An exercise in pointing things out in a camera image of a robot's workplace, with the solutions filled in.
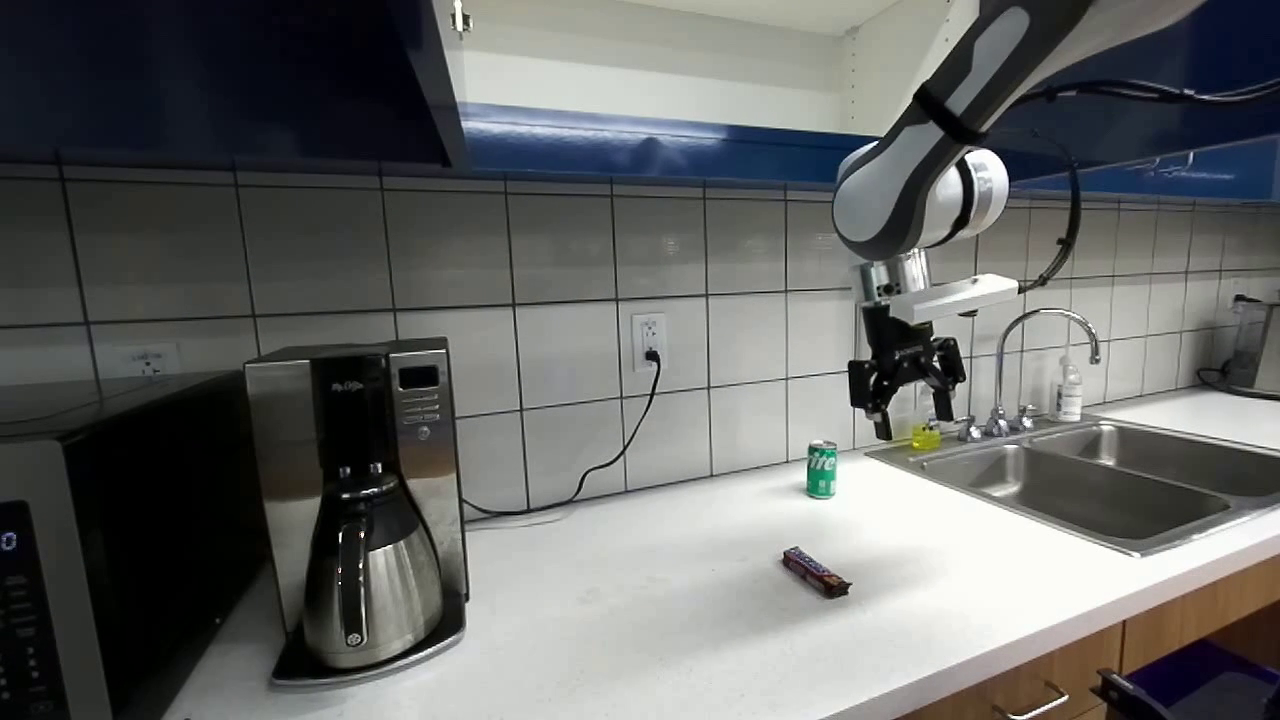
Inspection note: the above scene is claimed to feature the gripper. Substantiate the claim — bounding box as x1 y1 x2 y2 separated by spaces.
847 300 970 442

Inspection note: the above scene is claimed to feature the purple snack bar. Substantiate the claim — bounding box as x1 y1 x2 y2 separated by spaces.
781 545 854 600

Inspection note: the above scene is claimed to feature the blue upper cabinet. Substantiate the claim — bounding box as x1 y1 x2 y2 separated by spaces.
0 0 1280 204

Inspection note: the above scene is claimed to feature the blue cabinet door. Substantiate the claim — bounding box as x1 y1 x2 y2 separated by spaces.
388 0 472 170

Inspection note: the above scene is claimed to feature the green soda can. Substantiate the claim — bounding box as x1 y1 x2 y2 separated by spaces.
805 439 840 500

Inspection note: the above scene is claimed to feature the chrome tap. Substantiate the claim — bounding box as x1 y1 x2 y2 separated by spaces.
984 307 1104 439

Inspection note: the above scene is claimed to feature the clear soap bottle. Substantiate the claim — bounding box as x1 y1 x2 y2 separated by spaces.
1054 354 1086 424

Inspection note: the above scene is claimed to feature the steel double sink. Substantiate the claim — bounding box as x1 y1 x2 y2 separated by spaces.
865 417 1280 558

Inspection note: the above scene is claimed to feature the wooden drawer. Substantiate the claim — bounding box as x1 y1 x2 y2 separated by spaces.
898 622 1125 720

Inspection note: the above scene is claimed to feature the grey countertop appliance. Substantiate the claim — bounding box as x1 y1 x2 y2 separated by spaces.
1228 294 1280 399

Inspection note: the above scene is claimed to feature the blue bin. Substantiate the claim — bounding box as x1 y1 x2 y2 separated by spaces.
1092 638 1280 720

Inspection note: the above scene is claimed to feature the steel coffee maker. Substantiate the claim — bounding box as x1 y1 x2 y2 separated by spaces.
243 337 472 692

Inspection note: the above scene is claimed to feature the steel coffee carafe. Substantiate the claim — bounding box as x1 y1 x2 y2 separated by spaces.
301 464 445 672

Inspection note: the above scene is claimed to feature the black microwave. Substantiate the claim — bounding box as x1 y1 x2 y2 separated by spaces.
0 370 273 720

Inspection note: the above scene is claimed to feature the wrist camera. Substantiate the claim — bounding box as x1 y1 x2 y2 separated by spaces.
886 274 1021 323

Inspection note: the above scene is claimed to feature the white wall socket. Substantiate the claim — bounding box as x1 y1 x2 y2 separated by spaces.
94 342 184 380
631 312 669 374

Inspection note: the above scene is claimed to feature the drawer handle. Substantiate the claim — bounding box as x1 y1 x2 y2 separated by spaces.
990 679 1070 720

